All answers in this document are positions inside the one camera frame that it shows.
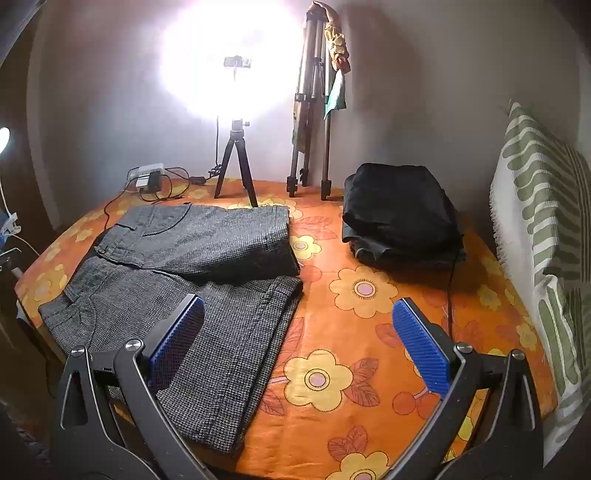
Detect black charger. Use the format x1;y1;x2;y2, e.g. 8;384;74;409
137;172;163;194

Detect white cable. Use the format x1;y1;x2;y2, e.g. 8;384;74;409
9;232;40;258

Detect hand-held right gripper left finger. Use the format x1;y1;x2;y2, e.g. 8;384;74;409
54;294;218;480

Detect tall metal tripod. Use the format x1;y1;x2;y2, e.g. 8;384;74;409
288;2;334;201

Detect colourful hanging cloth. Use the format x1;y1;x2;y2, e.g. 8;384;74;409
311;1;352;119

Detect small black tripod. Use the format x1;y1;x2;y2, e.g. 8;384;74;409
213;119;259;208

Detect dark folded clothes pile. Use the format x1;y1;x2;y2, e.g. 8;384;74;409
342;162;467;271

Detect thin black cable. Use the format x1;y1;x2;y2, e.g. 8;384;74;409
444;249;466;344

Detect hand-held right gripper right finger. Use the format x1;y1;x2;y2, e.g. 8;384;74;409
383;298;544;480

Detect bright ring light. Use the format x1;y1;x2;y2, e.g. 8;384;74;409
159;0;305;116

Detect black tangled cables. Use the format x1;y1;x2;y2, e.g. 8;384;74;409
104;166;218;232

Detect white clip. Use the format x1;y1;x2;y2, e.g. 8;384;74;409
0;212;23;237

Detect green white striped cushion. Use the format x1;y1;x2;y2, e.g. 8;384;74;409
489;99;591;467

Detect orange floral bedsheet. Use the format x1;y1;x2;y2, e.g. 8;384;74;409
14;178;557;480

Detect grey checked pants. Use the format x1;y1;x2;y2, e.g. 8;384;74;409
38;203;304;455

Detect white power strip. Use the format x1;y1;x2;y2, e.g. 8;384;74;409
128;163;165;184

